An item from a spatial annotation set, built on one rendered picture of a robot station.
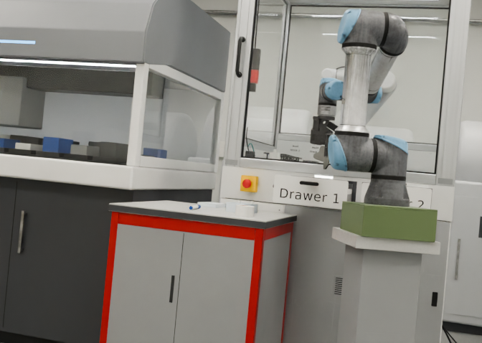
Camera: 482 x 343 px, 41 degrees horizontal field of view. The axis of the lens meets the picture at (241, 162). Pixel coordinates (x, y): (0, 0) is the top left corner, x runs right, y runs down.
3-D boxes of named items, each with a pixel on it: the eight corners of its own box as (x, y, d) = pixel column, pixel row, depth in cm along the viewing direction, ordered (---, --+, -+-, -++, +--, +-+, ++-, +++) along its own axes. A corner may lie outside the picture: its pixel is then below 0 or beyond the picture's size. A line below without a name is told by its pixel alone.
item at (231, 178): (451, 221, 267) (455, 186, 268) (219, 196, 295) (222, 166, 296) (444, 213, 359) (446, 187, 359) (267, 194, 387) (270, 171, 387)
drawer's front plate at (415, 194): (429, 214, 268) (432, 189, 268) (359, 207, 276) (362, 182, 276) (429, 214, 270) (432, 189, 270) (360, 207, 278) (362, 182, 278)
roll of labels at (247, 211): (235, 214, 245) (237, 204, 245) (254, 216, 244) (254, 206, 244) (234, 215, 238) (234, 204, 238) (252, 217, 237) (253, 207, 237)
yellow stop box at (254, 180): (254, 192, 286) (256, 176, 286) (239, 191, 288) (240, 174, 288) (257, 192, 291) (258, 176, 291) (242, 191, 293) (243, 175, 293)
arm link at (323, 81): (322, 76, 255) (318, 78, 263) (320, 104, 255) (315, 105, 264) (341, 78, 256) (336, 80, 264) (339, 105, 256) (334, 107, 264)
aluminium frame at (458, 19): (455, 186, 267) (476, -62, 269) (222, 165, 295) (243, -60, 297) (446, 187, 359) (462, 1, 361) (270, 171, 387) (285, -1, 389)
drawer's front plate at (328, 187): (345, 209, 246) (348, 181, 246) (272, 201, 254) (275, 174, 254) (346, 209, 248) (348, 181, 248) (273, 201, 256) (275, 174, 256)
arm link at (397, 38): (419, 8, 214) (376, 87, 258) (387, 4, 213) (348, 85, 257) (422, 36, 209) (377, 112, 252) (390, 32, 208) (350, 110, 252)
